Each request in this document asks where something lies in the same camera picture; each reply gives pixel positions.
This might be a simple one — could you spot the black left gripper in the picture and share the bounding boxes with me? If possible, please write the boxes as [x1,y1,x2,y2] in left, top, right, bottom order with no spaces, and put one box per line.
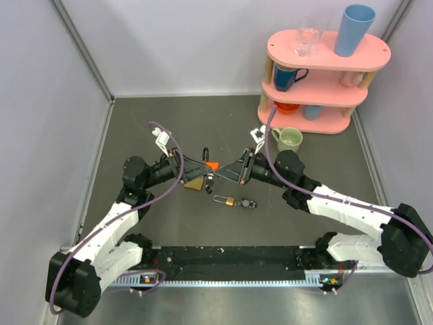
[143,147,212,190]

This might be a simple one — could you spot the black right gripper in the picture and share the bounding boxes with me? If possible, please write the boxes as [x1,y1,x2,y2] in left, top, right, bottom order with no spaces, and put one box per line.
[215,148,290,190]

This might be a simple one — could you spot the large brass padlock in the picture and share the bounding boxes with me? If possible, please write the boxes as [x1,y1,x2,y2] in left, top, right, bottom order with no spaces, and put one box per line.
[184,177,204,191]

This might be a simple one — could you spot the orange black hook lock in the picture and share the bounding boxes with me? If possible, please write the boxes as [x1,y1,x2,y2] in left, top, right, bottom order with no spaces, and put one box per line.
[202,147,220,172]

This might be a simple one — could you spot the small padlock keys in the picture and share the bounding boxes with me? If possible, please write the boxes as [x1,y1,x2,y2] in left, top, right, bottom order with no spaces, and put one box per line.
[205,173,214,194]

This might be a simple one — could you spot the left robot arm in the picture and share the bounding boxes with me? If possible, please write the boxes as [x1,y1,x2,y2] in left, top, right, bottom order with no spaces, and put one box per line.
[45,148,212,318]

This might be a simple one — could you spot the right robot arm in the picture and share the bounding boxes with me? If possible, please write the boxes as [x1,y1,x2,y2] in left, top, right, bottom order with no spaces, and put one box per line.
[215,148,432,278]

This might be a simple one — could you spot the small brass padlock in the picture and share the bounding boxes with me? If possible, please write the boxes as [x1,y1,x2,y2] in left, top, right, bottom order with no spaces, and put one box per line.
[212,195,235,207]

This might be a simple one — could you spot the light green mug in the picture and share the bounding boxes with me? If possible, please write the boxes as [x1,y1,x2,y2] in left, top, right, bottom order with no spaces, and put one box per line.
[271,127,303,153]

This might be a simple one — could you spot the orange bowl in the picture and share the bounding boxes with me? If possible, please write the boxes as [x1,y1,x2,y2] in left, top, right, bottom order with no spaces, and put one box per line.
[274,101,300,115]

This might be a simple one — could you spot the small light blue cup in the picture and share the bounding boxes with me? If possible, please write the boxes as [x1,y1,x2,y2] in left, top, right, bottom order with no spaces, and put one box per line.
[303,105,323,121]

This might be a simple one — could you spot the dark blue mug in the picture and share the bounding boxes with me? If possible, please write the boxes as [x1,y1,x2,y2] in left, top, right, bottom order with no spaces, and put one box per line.
[273,64,309,92]

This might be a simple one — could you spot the pink three-tier shelf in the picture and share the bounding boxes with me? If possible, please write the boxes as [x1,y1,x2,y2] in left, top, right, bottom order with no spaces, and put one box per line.
[257,30,391,135]

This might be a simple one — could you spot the pink mug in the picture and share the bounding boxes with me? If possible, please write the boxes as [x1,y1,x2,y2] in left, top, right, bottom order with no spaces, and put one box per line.
[340,71,364,87]

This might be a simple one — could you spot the clear drinking glass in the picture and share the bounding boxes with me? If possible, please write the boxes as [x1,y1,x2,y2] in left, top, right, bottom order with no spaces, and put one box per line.
[294,16,323,57]

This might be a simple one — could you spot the light blue tall cup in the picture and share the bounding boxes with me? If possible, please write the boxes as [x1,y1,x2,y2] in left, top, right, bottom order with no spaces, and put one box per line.
[334,4,375,57]

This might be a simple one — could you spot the black white keychain charm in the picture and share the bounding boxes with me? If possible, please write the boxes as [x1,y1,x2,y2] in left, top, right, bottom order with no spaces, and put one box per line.
[233,199,257,209]

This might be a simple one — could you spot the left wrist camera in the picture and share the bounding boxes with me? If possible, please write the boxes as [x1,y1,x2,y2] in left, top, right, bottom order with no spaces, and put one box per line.
[152,127,171,156]

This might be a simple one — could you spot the aluminium frame rail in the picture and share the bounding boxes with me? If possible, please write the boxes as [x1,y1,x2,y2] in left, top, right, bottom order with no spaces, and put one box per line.
[53,244,424,274]

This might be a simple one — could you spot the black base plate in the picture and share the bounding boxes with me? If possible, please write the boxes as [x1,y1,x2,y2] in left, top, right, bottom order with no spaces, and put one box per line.
[132,246,353,280]

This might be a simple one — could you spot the grey slotted cable duct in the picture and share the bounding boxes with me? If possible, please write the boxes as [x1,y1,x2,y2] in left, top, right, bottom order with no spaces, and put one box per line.
[109,272,342,291]

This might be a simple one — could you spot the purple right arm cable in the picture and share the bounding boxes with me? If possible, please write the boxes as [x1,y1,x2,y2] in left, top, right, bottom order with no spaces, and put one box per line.
[263,105,433,294]

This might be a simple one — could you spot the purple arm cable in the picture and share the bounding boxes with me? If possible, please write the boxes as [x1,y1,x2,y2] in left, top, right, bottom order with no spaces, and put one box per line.
[49,121,185,316]
[263,105,433,294]

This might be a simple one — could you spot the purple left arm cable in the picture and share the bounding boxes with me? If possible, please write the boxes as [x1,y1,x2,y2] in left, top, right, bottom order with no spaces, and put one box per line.
[49,121,185,316]

